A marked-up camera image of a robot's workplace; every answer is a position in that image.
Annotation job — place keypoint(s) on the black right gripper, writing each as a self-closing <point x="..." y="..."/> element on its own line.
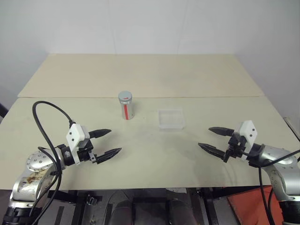
<point x="236" y="147"/>

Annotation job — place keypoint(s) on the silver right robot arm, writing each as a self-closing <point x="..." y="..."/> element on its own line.
<point x="281" y="164"/>

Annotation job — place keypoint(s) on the silver can with red stripe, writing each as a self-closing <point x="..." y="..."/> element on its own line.
<point x="130" y="111"/>

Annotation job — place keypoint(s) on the black metal table frame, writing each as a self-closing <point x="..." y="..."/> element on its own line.
<point x="70" y="194"/>

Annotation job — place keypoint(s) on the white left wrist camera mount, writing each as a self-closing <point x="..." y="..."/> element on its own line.
<point x="75" y="133"/>

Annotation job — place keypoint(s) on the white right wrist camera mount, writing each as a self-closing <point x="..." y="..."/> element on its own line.
<point x="249" y="130"/>

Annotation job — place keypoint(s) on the black object at edge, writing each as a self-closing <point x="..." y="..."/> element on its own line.
<point x="2" y="111"/>

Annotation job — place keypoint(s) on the clear plastic container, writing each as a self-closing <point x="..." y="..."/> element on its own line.
<point x="171" y="119"/>

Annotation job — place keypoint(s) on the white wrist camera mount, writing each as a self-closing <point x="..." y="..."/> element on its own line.
<point x="75" y="133"/>
<point x="249" y="130"/>

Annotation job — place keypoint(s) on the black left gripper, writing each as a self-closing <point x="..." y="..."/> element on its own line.
<point x="85" y="151"/>

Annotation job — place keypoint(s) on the orange red sheet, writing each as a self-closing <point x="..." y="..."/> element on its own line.
<point x="253" y="206"/>

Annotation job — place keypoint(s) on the grey round bottle cap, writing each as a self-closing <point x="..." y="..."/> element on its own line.
<point x="125" y="96"/>

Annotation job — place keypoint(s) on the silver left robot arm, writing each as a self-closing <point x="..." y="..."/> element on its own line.
<point x="35" y="161"/>

